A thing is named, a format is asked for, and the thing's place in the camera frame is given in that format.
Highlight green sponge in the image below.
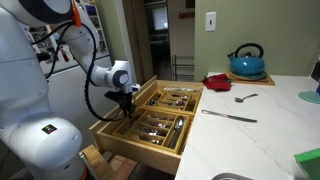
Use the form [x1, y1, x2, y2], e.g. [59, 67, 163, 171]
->
[293, 148, 320, 180]

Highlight wooden coat hook rail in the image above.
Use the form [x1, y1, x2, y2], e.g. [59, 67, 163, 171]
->
[178, 10, 196, 20]

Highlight red cloth pot holder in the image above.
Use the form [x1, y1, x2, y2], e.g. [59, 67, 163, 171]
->
[201, 73, 233, 92]

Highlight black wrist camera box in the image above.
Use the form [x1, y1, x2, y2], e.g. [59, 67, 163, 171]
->
[104, 90, 121, 101]

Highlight dark picture frame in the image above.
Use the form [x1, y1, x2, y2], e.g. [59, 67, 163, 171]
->
[184, 0, 196, 10]

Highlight wooden butcher block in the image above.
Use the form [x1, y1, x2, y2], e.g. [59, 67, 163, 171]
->
[81, 144, 120, 180]

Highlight stainless steel bread knife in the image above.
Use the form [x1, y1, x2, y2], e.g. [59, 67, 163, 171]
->
[201, 109, 258, 123]

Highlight bright distant window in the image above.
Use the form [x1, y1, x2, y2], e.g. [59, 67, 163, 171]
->
[152, 6, 169, 31]

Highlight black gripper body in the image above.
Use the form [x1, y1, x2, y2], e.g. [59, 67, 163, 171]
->
[114, 91, 136, 108]

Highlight black metal shoe rack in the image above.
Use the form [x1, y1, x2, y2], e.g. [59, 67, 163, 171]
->
[171, 54, 195, 82]

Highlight black camera on stand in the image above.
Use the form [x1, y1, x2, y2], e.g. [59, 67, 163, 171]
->
[35, 51, 52, 64]

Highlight wooden trivet board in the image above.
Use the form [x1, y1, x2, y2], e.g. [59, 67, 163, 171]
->
[225, 70, 276, 87]

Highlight fridge photo magnet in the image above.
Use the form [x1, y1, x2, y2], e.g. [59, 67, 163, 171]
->
[98, 40, 108, 53]
[94, 29, 105, 41]
[89, 16, 101, 30]
[84, 3, 100, 18]

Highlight stainless steel cutlery piece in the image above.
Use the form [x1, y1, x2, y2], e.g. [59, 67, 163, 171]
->
[143, 120, 172, 130]
[171, 93, 193, 99]
[146, 94, 162, 107]
[164, 100, 186, 107]
[136, 127, 168, 137]
[168, 97, 190, 103]
[130, 134, 165, 146]

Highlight clear plastic wrapped utensils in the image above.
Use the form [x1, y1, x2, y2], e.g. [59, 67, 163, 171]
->
[163, 87, 198, 93]

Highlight orange robot base ring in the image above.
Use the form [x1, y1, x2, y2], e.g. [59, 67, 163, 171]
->
[79, 163, 89, 180]

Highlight white light switch plate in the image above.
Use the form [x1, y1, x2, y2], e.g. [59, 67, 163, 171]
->
[205, 11, 217, 33]

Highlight teal kettle with black handle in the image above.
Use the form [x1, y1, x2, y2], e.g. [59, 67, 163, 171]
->
[227, 42, 267, 77]

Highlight small stainless steel spoon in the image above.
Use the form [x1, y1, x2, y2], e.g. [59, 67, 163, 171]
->
[233, 92, 260, 103]

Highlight bamboo cutlery tray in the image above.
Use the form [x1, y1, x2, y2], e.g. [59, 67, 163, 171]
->
[142, 87, 203, 117]
[112, 107, 195, 155]

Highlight metal bar clamp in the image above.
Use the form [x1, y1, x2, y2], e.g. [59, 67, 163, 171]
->
[78, 151, 98, 180]

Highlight red figure fridge magnet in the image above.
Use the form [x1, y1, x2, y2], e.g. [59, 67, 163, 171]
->
[59, 46, 71, 63]

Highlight pale teal round mat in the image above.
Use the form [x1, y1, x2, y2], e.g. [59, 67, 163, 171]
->
[298, 90, 320, 105]

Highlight black corrugated cable conduit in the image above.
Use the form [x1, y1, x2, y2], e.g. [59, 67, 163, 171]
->
[31, 21, 133, 123]

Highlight large stainless serving spoon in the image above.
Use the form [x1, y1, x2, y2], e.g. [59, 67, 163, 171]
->
[168, 116, 186, 150]

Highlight light wooden kitchen drawer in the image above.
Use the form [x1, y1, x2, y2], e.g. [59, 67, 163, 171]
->
[89, 75, 205, 176]

